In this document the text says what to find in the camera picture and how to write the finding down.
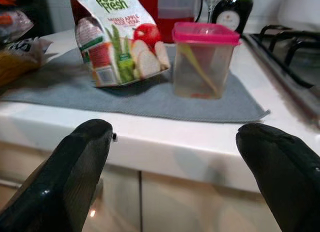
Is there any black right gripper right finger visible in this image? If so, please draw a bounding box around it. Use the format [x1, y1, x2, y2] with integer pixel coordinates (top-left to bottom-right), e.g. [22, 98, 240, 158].
[235, 122, 320, 232]

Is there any clear container pink lid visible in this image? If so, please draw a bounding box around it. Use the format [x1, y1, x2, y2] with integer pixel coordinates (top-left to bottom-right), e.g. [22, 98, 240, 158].
[171, 21, 243, 101]

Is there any clear wine glass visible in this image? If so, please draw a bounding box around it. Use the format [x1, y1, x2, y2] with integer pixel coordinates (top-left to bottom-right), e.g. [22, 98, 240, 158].
[196, 0, 226, 23]

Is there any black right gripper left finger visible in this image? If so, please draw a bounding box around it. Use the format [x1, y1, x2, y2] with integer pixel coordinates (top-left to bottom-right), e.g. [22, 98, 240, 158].
[0, 118, 114, 232]

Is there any crumpled plastic food bag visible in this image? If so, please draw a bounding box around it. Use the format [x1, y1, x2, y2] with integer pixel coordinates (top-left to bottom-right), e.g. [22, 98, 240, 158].
[0, 8, 35, 43]

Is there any black gas stove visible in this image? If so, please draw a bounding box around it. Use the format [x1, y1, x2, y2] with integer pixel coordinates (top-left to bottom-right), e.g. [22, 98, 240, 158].
[241, 24, 320, 129]

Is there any cream kitchen cabinet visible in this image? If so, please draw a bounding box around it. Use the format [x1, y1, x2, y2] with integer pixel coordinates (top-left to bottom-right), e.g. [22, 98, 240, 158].
[0, 139, 282, 232]

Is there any red jug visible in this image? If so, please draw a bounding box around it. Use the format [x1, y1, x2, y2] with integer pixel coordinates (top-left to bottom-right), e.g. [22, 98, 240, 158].
[133, 0, 201, 44]

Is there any grey cloth mat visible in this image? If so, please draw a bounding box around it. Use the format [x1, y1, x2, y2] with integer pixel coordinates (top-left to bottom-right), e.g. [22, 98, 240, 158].
[0, 41, 271, 125]

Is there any apple juice carton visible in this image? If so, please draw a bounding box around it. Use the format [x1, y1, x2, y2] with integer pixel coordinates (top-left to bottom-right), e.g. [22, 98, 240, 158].
[69, 0, 172, 89]

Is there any yellow snack bag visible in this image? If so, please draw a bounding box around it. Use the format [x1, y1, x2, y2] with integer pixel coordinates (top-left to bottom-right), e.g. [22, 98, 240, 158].
[0, 36, 54, 88]

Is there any dark glass bottle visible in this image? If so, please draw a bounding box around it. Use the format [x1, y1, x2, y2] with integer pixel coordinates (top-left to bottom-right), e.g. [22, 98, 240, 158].
[211, 0, 254, 36]

